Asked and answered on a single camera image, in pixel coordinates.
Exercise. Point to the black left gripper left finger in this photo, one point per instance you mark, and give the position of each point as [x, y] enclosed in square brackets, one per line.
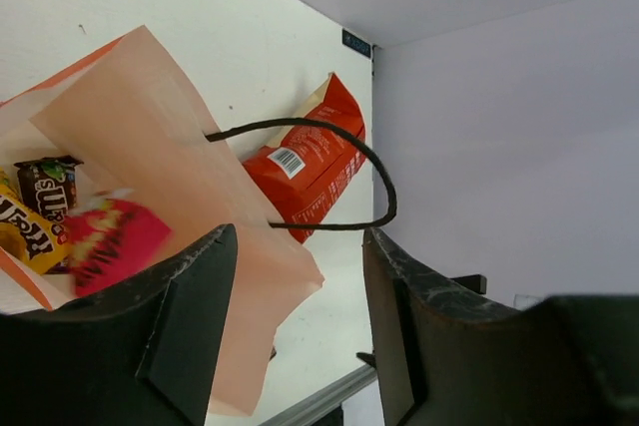
[140, 352]

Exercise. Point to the brown M&M's candy bag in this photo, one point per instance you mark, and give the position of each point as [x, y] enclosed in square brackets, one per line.
[48, 186]

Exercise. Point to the large red chips bag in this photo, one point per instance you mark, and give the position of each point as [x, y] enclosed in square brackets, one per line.
[304, 170]

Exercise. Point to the red pink snack packet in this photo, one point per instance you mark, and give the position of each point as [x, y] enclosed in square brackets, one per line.
[111, 238]

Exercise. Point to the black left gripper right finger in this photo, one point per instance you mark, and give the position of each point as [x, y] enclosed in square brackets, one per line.
[446, 355]

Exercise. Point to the orange paper bag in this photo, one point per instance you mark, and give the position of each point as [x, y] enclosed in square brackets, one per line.
[134, 120]

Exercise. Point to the aluminium table edge rail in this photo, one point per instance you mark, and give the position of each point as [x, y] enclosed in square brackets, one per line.
[321, 403]

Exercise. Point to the blue label plate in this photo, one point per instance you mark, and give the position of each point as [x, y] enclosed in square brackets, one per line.
[356, 43]

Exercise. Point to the yellow M&M's candy bag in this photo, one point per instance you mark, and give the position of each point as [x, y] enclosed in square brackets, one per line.
[37, 242]

